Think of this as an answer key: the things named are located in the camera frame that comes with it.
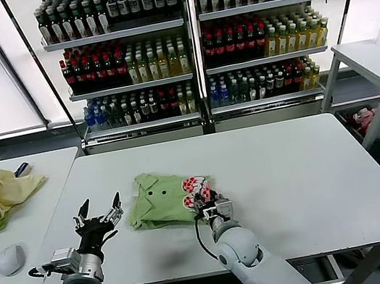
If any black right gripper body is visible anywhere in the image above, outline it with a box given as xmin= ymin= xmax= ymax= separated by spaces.
xmin=191 ymin=197 xmax=221 ymax=225

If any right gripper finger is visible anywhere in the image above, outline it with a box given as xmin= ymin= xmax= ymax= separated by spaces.
xmin=205 ymin=187 xmax=223 ymax=202
xmin=191 ymin=191 xmax=206 ymax=206

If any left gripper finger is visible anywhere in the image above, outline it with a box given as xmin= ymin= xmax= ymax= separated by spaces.
xmin=98 ymin=191 xmax=126 ymax=227
xmin=69 ymin=198 xmax=95 ymax=232

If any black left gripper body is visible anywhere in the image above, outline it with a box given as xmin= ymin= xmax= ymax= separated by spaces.
xmin=74 ymin=214 xmax=122 ymax=258

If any light green polo shirt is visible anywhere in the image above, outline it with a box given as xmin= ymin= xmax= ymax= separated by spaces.
xmin=117 ymin=159 xmax=226 ymax=238

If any white clothes table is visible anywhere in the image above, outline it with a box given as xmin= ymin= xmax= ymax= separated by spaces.
xmin=0 ymin=146 xmax=102 ymax=284

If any small blue white device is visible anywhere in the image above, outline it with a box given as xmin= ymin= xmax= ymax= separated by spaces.
xmin=12 ymin=161 xmax=33 ymax=178

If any pale yellow garment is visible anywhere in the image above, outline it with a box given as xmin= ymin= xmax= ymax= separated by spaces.
xmin=0 ymin=160 xmax=54 ymax=220

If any green water bottle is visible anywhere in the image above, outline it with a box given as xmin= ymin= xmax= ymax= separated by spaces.
xmin=102 ymin=104 xmax=116 ymax=128
xmin=111 ymin=103 xmax=125 ymax=128
xmin=228 ymin=80 xmax=242 ymax=105

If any blue water bottle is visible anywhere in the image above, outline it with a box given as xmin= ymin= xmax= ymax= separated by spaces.
xmin=218 ymin=83 xmax=233 ymax=107
xmin=83 ymin=106 xmax=96 ymax=128
xmin=208 ymin=84 xmax=223 ymax=109
xmin=93 ymin=105 xmax=107 ymax=127

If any small yellow tea bottle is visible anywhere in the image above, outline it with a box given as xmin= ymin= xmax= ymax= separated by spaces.
xmin=309 ymin=63 xmax=324 ymax=88
xmin=175 ymin=91 xmax=189 ymax=116
xmin=301 ymin=65 xmax=315 ymax=90
xmin=184 ymin=90 xmax=199 ymax=114

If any small dark bottle white label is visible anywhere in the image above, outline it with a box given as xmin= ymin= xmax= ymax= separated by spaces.
xmin=139 ymin=98 xmax=152 ymax=123
xmin=246 ymin=77 xmax=260 ymax=101
xmin=147 ymin=96 xmax=162 ymax=122
xmin=273 ymin=70 xmax=287 ymax=96
xmin=264 ymin=73 xmax=278 ymax=98
xmin=255 ymin=75 xmax=270 ymax=99
xmin=129 ymin=101 xmax=144 ymax=125
xmin=120 ymin=103 xmax=135 ymax=126

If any small cola bottle red cap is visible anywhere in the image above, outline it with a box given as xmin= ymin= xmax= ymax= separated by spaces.
xmin=166 ymin=92 xmax=181 ymax=117
xmin=157 ymin=94 xmax=171 ymax=119
xmin=292 ymin=67 xmax=306 ymax=92
xmin=282 ymin=68 xmax=297 ymax=94

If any black storage bin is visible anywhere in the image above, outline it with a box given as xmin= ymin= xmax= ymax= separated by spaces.
xmin=333 ymin=101 xmax=380 ymax=160

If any grey window mullion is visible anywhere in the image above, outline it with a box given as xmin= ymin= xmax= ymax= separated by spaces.
xmin=0 ymin=0 xmax=54 ymax=138

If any pink cloth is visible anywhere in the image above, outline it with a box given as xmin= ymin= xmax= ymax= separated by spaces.
xmin=350 ymin=105 xmax=380 ymax=134

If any white metal shelf rack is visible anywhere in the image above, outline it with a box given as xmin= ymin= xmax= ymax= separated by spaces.
xmin=32 ymin=0 xmax=211 ymax=161
xmin=186 ymin=0 xmax=358 ymax=135

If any white side table with legs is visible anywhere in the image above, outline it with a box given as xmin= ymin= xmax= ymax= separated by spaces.
xmin=309 ymin=36 xmax=380 ymax=159

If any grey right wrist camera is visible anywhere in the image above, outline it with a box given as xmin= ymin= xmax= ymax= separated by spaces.
xmin=214 ymin=196 xmax=237 ymax=223

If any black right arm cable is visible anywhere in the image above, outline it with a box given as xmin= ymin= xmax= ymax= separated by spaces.
xmin=191 ymin=211 xmax=222 ymax=263

